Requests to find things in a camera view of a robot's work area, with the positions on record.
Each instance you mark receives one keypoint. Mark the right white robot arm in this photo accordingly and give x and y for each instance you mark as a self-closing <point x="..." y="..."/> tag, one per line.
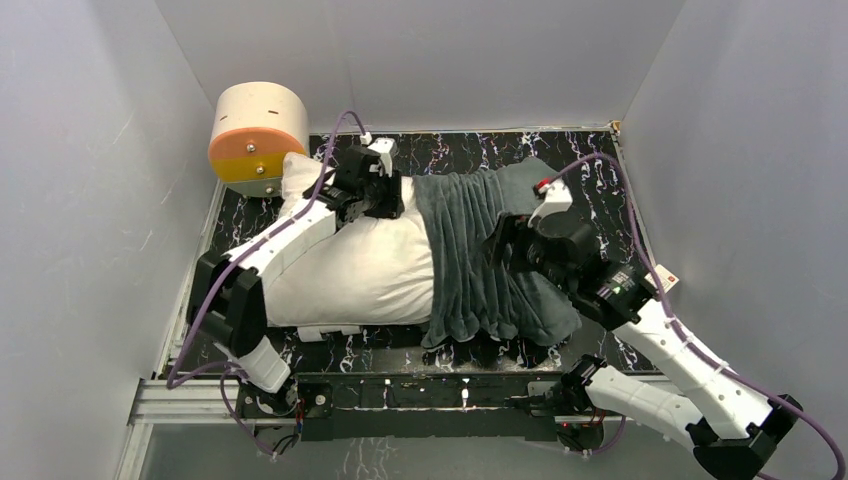
<point x="731" y="430"/>

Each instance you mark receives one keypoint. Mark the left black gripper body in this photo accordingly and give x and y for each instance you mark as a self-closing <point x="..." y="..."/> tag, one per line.
<point x="387" y="201"/>

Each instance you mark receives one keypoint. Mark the white tag card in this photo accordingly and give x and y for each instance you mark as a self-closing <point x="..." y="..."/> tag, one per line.
<point x="667" y="279"/>

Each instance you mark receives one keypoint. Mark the black front mounting rail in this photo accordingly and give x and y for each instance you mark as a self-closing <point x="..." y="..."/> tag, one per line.
<point x="442" y="405"/>

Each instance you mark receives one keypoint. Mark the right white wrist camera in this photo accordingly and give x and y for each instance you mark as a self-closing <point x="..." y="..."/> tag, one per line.
<point x="555" y="197"/>

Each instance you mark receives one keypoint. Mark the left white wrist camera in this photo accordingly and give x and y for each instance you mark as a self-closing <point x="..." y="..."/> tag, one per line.
<point x="385" y="149"/>

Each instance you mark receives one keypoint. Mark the cream and orange cylindrical container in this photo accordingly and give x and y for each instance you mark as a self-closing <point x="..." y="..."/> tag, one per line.
<point x="256" y="125"/>

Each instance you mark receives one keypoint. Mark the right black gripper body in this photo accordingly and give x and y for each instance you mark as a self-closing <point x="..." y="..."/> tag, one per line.
<point x="527" y="251"/>

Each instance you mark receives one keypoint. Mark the zebra and grey pillowcase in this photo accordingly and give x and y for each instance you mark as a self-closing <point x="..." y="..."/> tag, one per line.
<point x="471" y="297"/>

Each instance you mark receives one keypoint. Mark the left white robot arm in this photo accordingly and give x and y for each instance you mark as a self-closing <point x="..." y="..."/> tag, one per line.
<point x="229" y="299"/>

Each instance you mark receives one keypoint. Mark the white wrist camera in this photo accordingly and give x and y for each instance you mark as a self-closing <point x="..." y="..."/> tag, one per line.
<point x="385" y="149"/>
<point x="555" y="197"/>

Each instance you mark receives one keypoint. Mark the white pillow insert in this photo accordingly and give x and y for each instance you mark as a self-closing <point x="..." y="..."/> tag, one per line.
<point x="372" y="272"/>

